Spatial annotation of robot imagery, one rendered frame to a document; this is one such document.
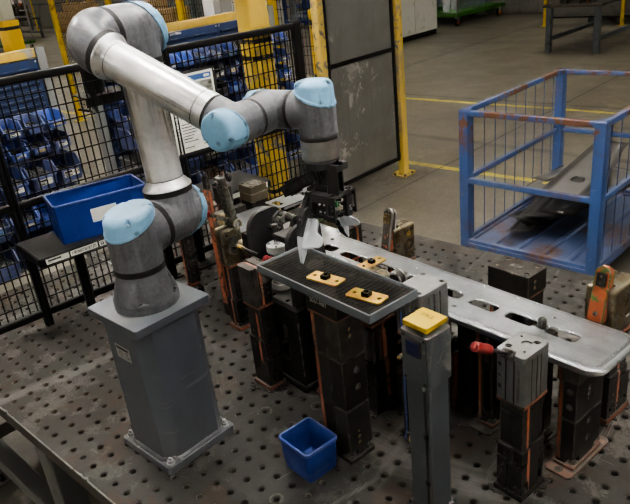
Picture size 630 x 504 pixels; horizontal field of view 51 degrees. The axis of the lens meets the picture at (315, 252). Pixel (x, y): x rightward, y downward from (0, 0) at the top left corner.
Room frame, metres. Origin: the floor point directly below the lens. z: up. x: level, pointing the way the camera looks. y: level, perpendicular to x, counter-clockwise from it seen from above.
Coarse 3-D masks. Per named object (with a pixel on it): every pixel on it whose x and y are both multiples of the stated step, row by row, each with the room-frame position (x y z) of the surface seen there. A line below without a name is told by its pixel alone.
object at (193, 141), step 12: (180, 72) 2.51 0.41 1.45; (192, 72) 2.54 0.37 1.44; (204, 72) 2.57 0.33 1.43; (204, 84) 2.56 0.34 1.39; (216, 84) 2.59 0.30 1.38; (180, 120) 2.48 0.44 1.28; (192, 132) 2.51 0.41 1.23; (180, 144) 2.47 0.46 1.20; (192, 144) 2.50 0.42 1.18; (204, 144) 2.54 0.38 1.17; (180, 156) 2.47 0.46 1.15
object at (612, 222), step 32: (544, 96) 4.20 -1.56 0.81; (576, 128) 4.25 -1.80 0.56; (608, 128) 2.99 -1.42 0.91; (576, 160) 3.72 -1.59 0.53; (608, 160) 3.71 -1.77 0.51; (544, 192) 3.19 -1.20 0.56; (576, 192) 3.29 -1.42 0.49; (608, 192) 3.07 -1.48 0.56; (512, 224) 3.73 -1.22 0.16; (544, 224) 3.43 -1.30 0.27; (576, 224) 3.62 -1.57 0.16; (608, 224) 3.57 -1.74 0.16; (512, 256) 3.31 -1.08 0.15; (544, 256) 3.18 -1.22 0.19; (576, 256) 3.19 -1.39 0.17; (608, 256) 3.10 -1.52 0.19
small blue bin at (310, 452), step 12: (312, 420) 1.29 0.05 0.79; (288, 432) 1.26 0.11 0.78; (300, 432) 1.28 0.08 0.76; (312, 432) 1.29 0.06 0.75; (324, 432) 1.25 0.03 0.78; (288, 444) 1.21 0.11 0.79; (300, 444) 1.27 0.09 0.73; (312, 444) 1.29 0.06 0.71; (324, 444) 1.19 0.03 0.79; (288, 456) 1.22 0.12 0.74; (300, 456) 1.18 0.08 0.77; (312, 456) 1.17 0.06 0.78; (324, 456) 1.19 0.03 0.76; (336, 456) 1.22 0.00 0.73; (300, 468) 1.19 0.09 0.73; (312, 468) 1.17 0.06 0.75; (324, 468) 1.19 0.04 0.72; (312, 480) 1.17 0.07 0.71
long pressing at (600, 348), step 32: (288, 224) 2.03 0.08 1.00; (320, 224) 2.00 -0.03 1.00; (384, 256) 1.70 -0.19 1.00; (448, 288) 1.47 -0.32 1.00; (480, 288) 1.45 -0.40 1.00; (448, 320) 1.34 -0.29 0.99; (480, 320) 1.30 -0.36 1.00; (512, 320) 1.29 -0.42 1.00; (576, 320) 1.26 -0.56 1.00; (576, 352) 1.14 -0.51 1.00; (608, 352) 1.12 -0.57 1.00
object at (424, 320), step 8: (416, 312) 1.10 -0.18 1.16; (424, 312) 1.09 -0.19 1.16; (432, 312) 1.09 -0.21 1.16; (408, 320) 1.07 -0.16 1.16; (416, 320) 1.07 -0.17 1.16; (424, 320) 1.06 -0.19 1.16; (432, 320) 1.06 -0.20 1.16; (440, 320) 1.06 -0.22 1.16; (416, 328) 1.05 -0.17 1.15; (424, 328) 1.04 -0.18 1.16; (432, 328) 1.04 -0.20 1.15
